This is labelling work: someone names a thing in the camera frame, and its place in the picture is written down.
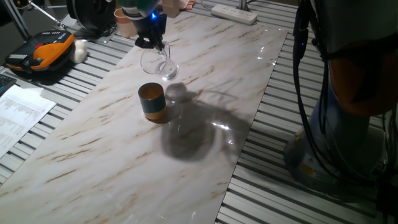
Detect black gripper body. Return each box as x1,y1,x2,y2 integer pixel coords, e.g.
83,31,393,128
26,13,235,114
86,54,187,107
136,13,169,43

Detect clear glass mug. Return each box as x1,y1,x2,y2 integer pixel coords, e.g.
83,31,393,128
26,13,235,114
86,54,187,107
139,42,180,82

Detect pink and beige cup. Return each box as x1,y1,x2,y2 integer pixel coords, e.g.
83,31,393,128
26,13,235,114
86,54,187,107
113,7,139,39

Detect teal and tan cup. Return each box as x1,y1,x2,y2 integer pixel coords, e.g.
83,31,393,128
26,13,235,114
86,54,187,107
137,82,168,121

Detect cardboard box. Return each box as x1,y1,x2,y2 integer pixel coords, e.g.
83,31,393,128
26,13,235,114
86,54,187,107
162,0,181,19

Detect large black round device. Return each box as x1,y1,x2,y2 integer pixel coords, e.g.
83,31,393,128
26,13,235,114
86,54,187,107
65,0,118,38

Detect white round ball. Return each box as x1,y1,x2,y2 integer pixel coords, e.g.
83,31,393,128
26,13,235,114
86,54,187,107
68,39,88,65

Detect white power strip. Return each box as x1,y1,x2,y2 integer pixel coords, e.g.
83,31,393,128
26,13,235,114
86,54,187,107
210,3,259,26

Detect orange and black teach pendant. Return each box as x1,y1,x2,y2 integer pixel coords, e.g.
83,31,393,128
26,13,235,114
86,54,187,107
4,30,76,74

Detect grey metal stand rod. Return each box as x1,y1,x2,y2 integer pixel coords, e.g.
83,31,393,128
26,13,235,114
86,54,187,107
29,1,68,30

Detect white marble pattern board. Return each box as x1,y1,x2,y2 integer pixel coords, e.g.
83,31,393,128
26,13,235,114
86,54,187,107
0,14,289,224

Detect black keyboard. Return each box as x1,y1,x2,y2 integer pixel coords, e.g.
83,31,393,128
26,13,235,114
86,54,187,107
0,73,17,97

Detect white printed paper sheet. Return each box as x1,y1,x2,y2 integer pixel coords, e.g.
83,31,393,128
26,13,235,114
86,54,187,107
0,84,57,159

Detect aluminium frame leg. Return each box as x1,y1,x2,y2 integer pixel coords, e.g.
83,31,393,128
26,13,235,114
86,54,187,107
2,0,32,41

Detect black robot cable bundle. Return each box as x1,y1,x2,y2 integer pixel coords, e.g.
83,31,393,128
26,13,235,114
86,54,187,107
292,0,398,187

